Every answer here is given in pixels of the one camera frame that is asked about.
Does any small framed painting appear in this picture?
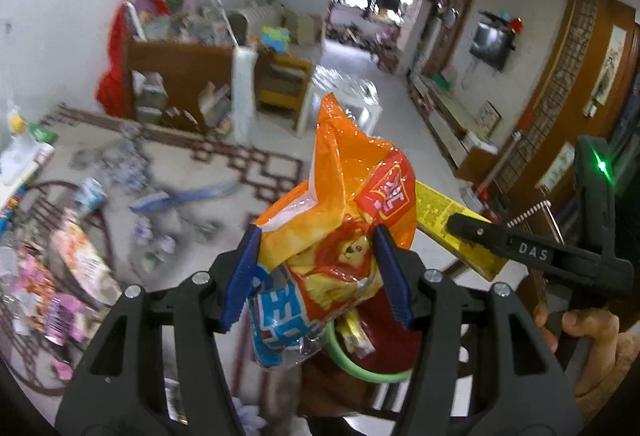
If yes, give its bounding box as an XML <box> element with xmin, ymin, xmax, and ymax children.
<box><xmin>537</xmin><ymin>143</ymin><xmax>576</xmax><ymax>191</ymax></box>

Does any blue white snack bag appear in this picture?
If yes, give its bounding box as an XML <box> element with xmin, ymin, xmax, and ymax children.
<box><xmin>247</xmin><ymin>261</ymin><xmax>331</xmax><ymax>369</ymax></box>

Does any framed picture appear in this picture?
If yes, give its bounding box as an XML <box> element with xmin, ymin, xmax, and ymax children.
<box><xmin>475</xmin><ymin>100</ymin><xmax>503</xmax><ymax>137</ymax></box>

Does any purple pink packet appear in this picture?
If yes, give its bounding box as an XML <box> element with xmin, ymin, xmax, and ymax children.
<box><xmin>30</xmin><ymin>293</ymin><xmax>108</xmax><ymax>347</ymax></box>

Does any hanging scroll painting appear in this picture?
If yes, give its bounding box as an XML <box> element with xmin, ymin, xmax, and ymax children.
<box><xmin>592</xmin><ymin>26</ymin><xmax>628</xmax><ymax>106</ymax></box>

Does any person's right hand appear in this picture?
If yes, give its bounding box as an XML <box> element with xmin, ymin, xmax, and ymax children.
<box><xmin>532</xmin><ymin>303</ymin><xmax>626</xmax><ymax>399</ymax></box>

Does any low television stand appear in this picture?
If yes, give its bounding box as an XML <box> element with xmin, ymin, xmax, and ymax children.
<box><xmin>407</xmin><ymin>73</ymin><xmax>501</xmax><ymax>177</ymax></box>

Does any colourful toy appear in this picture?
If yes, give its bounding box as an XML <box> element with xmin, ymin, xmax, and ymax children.
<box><xmin>259</xmin><ymin>26</ymin><xmax>293</xmax><ymax>52</ymax></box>

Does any yellow carton box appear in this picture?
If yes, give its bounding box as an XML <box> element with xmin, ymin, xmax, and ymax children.
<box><xmin>415</xmin><ymin>181</ymin><xmax>503</xmax><ymax>281</ymax></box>

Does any printed plastic tablecloth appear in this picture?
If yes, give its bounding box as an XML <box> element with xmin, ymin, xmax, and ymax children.
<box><xmin>0</xmin><ymin>103</ymin><xmax>321</xmax><ymax>397</ymax></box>

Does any red bin with green rim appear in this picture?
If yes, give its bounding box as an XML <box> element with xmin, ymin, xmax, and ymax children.
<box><xmin>320</xmin><ymin>286</ymin><xmax>418</xmax><ymax>384</ymax></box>

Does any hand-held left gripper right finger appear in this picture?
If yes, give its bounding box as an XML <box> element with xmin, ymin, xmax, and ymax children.
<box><xmin>372</xmin><ymin>224</ymin><xmax>586</xmax><ymax>436</ymax></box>

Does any small blue white packet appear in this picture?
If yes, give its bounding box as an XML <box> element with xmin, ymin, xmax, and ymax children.
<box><xmin>72</xmin><ymin>178</ymin><xmax>108</xmax><ymax>219</ymax></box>

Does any yellow green candy wrapper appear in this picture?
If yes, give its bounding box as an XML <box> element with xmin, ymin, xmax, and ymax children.
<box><xmin>336</xmin><ymin>308</ymin><xmax>373</xmax><ymax>359</ymax></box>

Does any red cloth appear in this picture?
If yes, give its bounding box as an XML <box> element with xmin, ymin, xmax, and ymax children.
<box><xmin>96</xmin><ymin>0</ymin><xmax>168</xmax><ymax>119</ymax></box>

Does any pile of toy boxes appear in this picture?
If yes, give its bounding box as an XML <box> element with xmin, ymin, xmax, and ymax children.
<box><xmin>130</xmin><ymin>0</ymin><xmax>236</xmax><ymax>46</ymax></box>

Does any yellow wooden side table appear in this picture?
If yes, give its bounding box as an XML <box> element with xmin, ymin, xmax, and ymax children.
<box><xmin>255</xmin><ymin>53</ymin><xmax>313</xmax><ymax>137</ymax></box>

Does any pink orange snack bag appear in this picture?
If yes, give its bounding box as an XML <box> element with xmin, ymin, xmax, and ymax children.
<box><xmin>52</xmin><ymin>221</ymin><xmax>123</xmax><ymax>307</ymax></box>

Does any wall television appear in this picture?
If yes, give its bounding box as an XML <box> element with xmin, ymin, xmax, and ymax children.
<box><xmin>469</xmin><ymin>22</ymin><xmax>513</xmax><ymax>72</ymax></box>

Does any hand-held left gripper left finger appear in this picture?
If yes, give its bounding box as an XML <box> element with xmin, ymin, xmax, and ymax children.
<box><xmin>54</xmin><ymin>225</ymin><xmax>263</xmax><ymax>436</ymax></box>

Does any brown wooden cabinet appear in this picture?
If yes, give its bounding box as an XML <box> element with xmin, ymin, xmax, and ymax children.
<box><xmin>122</xmin><ymin>0</ymin><xmax>238</xmax><ymax>137</ymax></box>

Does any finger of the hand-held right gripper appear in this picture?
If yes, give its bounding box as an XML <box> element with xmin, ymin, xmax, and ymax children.
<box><xmin>446</xmin><ymin>213</ymin><xmax>566</xmax><ymax>274</ymax></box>

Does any white carton box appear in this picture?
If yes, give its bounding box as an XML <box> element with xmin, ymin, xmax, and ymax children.
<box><xmin>0</xmin><ymin>136</ymin><xmax>56</xmax><ymax>197</ymax></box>

